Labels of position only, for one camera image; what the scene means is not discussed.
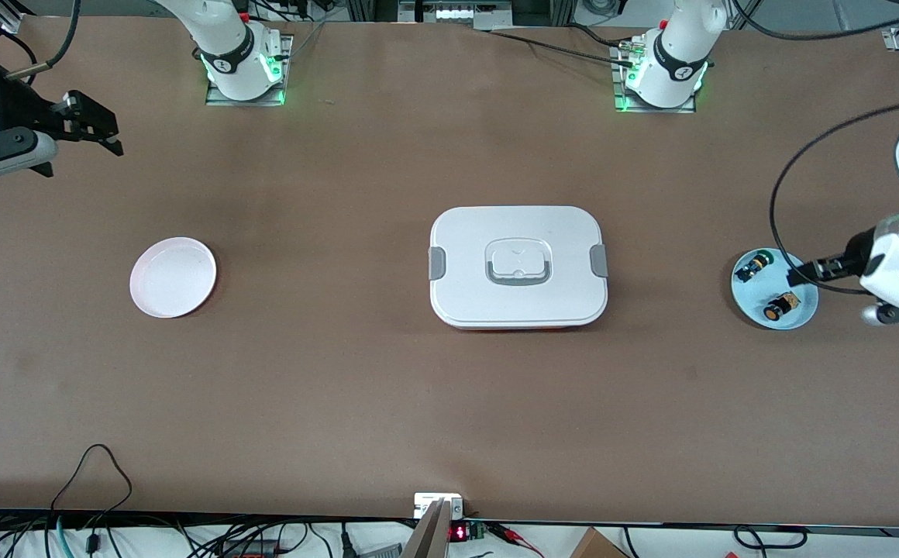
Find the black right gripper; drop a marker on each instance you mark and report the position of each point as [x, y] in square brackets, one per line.
[17, 105]

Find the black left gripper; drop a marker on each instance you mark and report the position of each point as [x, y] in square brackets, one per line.
[855, 253]

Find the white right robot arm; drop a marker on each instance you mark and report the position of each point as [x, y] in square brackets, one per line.
[229, 54]

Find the light blue round plate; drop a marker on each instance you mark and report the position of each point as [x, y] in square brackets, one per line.
[752, 306]

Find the pink round plate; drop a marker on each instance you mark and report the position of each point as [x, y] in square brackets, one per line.
[173, 277]

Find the white lunch box grey latches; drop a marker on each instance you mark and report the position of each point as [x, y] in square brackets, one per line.
[519, 306]

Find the brown cardboard box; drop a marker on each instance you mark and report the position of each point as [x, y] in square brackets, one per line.
[595, 546]

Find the white power strip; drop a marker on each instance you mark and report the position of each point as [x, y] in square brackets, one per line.
[457, 12]

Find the red clip lead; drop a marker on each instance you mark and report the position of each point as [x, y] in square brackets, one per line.
[515, 536]

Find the red digit display module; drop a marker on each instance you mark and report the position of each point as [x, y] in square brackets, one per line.
[459, 532]

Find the small white box device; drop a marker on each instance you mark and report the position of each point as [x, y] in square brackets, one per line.
[428, 502]

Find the tan wooden beam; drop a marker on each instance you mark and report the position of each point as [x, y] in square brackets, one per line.
[428, 535]

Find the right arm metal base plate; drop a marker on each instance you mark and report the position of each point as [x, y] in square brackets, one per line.
[213, 101]

